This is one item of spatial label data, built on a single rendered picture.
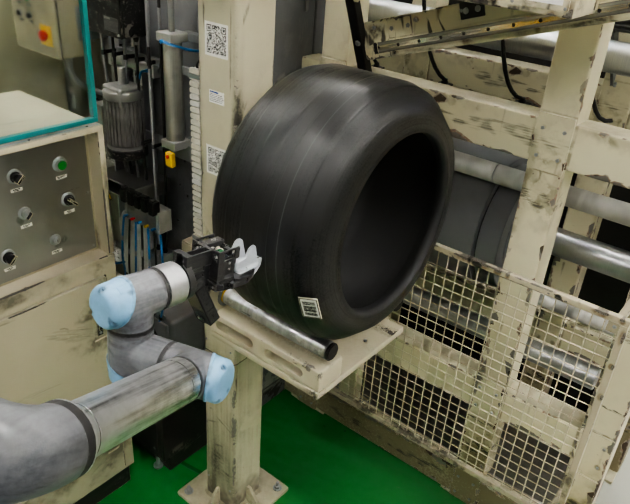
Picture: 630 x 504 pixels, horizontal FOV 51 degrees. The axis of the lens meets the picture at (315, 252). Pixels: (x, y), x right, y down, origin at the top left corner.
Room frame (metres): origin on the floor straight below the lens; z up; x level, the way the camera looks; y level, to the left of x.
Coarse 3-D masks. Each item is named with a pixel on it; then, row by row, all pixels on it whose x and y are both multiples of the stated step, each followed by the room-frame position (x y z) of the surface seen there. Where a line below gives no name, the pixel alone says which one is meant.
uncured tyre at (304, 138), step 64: (320, 64) 1.44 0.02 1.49; (256, 128) 1.25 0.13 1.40; (320, 128) 1.19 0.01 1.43; (384, 128) 1.22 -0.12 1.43; (448, 128) 1.44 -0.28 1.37; (256, 192) 1.16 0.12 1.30; (320, 192) 1.11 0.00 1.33; (384, 192) 1.63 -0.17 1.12; (448, 192) 1.47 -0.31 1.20; (320, 256) 1.09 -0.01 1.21; (384, 256) 1.52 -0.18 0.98; (320, 320) 1.12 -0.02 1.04
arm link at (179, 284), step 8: (160, 264) 0.95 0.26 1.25; (168, 264) 0.95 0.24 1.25; (176, 264) 0.95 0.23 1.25; (168, 272) 0.93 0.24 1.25; (176, 272) 0.93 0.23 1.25; (184, 272) 0.94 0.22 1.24; (168, 280) 0.91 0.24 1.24; (176, 280) 0.92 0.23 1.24; (184, 280) 0.93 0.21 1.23; (176, 288) 0.91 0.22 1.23; (184, 288) 0.92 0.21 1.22; (176, 296) 0.91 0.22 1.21; (184, 296) 0.92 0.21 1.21; (176, 304) 0.92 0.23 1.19
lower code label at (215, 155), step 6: (210, 150) 1.52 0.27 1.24; (216, 150) 1.51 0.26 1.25; (222, 150) 1.49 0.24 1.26; (210, 156) 1.52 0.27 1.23; (216, 156) 1.51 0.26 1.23; (222, 156) 1.49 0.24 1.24; (210, 162) 1.52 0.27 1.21; (216, 162) 1.51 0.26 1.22; (210, 168) 1.52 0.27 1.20; (216, 168) 1.51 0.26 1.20; (216, 174) 1.51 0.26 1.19
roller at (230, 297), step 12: (228, 300) 1.37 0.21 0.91; (240, 300) 1.36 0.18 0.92; (252, 312) 1.32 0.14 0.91; (264, 312) 1.31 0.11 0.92; (264, 324) 1.30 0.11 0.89; (276, 324) 1.28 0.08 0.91; (288, 324) 1.27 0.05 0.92; (288, 336) 1.25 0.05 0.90; (300, 336) 1.23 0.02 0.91; (312, 336) 1.23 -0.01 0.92; (312, 348) 1.21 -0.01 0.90; (324, 348) 1.19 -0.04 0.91; (336, 348) 1.21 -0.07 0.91
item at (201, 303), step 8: (200, 288) 0.98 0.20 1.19; (200, 296) 0.98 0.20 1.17; (208, 296) 0.99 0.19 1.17; (192, 304) 1.00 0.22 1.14; (200, 304) 0.98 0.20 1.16; (208, 304) 0.99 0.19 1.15; (200, 312) 1.00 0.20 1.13; (208, 312) 0.99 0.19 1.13; (216, 312) 1.00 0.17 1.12; (200, 320) 1.01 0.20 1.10; (208, 320) 0.99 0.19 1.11; (216, 320) 1.01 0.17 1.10
